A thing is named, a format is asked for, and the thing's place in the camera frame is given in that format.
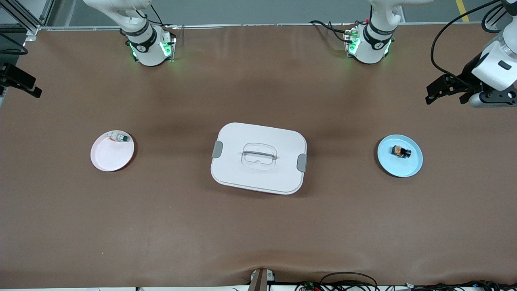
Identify aluminium table edge rail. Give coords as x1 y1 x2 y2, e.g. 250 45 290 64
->
40 22 485 31

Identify white lidded storage box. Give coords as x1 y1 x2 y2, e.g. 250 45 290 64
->
210 122 308 195

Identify aluminium frame post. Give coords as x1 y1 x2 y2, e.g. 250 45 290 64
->
0 0 55 35
483 0 507 33

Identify looped black cable bundle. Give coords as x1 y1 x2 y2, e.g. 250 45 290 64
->
295 272 380 291

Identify brown camera mount post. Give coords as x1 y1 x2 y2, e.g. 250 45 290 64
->
248 268 276 291

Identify light blue round plate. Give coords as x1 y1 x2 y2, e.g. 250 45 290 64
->
377 135 423 178

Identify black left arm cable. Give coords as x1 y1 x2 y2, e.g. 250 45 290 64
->
430 0 505 85

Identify tangled black cable bundle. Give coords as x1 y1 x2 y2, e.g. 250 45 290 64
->
404 280 517 291

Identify pink round plate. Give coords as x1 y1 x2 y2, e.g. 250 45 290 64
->
90 130 135 172

